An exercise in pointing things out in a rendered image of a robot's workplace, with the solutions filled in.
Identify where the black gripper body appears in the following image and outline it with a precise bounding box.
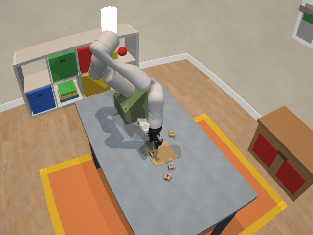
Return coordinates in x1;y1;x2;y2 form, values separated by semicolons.
149;126;162;139

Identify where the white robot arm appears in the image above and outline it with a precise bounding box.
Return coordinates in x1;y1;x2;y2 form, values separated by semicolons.
88;30;164;134

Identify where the tan flat mat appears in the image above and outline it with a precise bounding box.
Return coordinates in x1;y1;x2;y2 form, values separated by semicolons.
144;141;178;167

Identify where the tan letter block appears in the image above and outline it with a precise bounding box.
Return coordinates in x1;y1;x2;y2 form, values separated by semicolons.
168;163;175;171
164;173;171;182
169;131;175;138
150;150;157;159

